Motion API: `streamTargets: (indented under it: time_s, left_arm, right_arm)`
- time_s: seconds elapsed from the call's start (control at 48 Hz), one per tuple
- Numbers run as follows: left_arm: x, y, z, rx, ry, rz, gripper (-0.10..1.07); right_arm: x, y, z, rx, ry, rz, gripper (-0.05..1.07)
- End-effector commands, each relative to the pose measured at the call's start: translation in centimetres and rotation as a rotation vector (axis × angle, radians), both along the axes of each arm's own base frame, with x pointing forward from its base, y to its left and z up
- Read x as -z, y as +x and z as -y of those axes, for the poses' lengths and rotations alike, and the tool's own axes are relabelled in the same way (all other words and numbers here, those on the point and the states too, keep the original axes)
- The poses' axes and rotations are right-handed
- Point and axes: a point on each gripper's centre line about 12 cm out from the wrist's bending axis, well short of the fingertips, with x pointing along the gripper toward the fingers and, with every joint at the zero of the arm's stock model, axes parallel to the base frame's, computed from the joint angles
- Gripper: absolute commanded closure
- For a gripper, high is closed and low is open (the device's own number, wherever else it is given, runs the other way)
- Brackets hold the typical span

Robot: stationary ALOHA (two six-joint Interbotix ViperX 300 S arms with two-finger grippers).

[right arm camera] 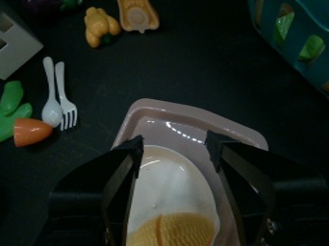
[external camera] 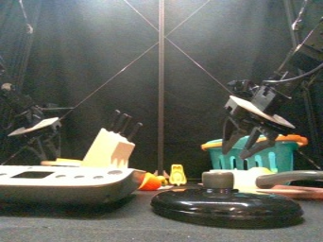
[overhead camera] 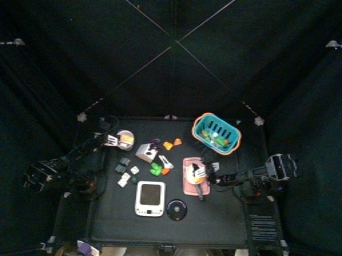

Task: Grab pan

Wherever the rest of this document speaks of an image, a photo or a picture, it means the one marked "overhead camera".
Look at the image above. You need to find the white label plate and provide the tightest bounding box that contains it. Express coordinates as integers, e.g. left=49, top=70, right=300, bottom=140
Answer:
left=248, top=214, right=279, bottom=243

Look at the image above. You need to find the toy pan with black handle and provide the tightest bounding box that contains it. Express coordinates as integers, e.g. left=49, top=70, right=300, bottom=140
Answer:
left=184, top=162, right=207, bottom=202

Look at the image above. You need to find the pink tray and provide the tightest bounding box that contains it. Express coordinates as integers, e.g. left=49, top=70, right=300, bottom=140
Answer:
left=181, top=156, right=211, bottom=197

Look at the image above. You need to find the purple and white object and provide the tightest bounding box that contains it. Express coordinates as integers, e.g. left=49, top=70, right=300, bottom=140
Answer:
left=76, top=240, right=100, bottom=256

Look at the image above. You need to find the black round disc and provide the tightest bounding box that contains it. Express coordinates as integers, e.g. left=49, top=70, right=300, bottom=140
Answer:
left=165, top=198, right=188, bottom=222

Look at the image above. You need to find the white toy tablet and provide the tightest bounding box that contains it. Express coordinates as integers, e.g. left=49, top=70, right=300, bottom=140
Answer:
left=133, top=180, right=166, bottom=218

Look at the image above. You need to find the teal basket with orange rim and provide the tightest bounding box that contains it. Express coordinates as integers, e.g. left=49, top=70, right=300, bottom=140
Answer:
left=191, top=112, right=243, bottom=156

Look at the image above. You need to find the white cube with purple top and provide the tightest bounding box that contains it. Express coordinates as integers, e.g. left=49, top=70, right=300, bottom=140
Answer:
left=134, top=138, right=161, bottom=164

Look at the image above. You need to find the green toy vegetable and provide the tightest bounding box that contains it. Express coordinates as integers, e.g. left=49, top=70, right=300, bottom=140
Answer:
left=200, top=129, right=231, bottom=149

